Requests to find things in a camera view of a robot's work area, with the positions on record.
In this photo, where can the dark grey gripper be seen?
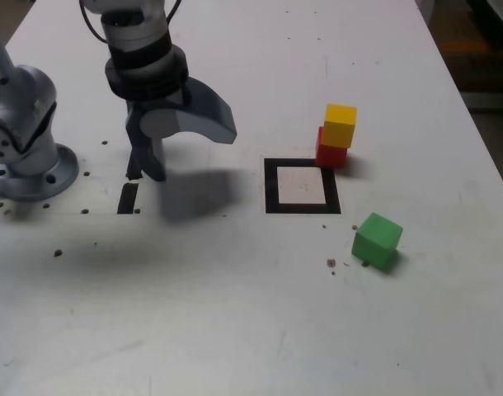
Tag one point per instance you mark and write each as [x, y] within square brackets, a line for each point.
[152, 104]

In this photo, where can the red cube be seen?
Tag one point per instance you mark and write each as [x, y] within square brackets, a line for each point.
[332, 156]

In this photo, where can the yellow cube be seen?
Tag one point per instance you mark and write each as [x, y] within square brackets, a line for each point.
[338, 130]

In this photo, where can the green cube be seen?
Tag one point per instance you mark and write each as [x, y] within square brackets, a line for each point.
[375, 243]

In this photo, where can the black tape square outline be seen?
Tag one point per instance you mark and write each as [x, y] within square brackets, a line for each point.
[272, 185]

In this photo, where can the black tape strip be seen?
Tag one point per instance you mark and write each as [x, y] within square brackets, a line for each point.
[127, 200]

